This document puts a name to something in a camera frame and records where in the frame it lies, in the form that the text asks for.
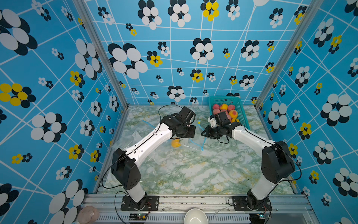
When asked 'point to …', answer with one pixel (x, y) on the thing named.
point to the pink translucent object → (88, 215)
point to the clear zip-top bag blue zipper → (196, 143)
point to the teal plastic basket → (236, 101)
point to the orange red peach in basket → (233, 113)
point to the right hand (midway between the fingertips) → (204, 133)
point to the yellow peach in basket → (223, 107)
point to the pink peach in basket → (216, 111)
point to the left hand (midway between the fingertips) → (195, 132)
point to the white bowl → (196, 216)
